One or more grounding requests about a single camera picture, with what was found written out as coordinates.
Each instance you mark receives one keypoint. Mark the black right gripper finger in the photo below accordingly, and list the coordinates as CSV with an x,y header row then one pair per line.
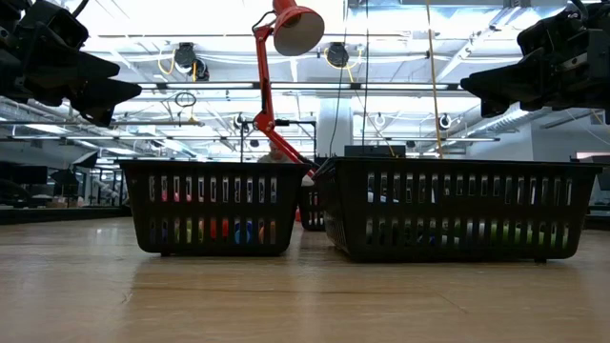
x,y
510,83
493,108

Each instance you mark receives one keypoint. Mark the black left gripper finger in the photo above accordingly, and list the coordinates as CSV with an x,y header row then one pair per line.
x,y
90,66
102,97

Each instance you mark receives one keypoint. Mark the blue dry-erase marker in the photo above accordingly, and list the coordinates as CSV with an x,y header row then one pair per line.
x,y
370,195
431,236

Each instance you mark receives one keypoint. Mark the light green highlighter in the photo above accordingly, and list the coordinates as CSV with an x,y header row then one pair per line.
x,y
189,231

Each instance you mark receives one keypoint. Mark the black slotted plastic basket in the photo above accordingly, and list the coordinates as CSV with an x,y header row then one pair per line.
x,y
352,209
286,209
312,209

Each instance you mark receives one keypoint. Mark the blue highlighter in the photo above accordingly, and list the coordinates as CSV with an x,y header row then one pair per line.
x,y
237,232

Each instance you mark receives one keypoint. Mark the dark desk furniture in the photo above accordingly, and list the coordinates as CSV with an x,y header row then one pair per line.
x,y
28,176

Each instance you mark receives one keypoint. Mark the black box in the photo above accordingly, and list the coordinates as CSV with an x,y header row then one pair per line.
x,y
374,150

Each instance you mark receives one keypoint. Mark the black desk partition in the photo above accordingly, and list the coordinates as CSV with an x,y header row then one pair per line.
x,y
605,190

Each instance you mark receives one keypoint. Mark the person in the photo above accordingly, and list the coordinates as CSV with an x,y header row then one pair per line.
x,y
274,155

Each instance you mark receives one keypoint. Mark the long ceiling light bar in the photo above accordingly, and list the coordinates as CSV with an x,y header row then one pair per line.
x,y
310,86

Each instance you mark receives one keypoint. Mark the red desk lamp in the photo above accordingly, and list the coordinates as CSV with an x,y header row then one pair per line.
x,y
300,33

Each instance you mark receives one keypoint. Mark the silver ventilation duct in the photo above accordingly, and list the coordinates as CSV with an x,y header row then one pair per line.
x,y
514,121

